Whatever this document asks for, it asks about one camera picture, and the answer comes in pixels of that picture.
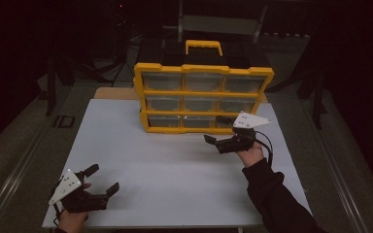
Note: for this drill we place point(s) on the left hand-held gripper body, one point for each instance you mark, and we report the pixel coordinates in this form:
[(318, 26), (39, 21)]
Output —
[(77, 200)]

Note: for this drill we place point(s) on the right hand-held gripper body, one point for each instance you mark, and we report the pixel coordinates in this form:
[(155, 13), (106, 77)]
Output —
[(239, 144)]

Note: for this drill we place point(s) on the yellow and black drawer cabinet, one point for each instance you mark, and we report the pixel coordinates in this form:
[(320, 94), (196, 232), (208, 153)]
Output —
[(204, 68)]

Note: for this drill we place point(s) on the person's right hand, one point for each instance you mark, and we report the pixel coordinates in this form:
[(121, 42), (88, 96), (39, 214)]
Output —
[(251, 157)]

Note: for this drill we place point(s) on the person's left hand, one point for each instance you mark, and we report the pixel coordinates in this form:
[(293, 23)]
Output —
[(73, 223)]

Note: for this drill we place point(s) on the wooden board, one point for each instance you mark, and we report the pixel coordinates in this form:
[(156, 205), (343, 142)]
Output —
[(116, 93)]

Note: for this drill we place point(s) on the black tripod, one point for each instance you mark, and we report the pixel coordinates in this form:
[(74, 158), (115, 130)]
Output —
[(118, 48)]

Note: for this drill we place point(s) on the metal floor rail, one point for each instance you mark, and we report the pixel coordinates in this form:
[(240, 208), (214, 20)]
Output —
[(340, 184), (19, 174)]

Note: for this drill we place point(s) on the black stand post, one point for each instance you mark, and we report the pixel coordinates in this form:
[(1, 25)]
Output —
[(50, 90), (317, 97)]

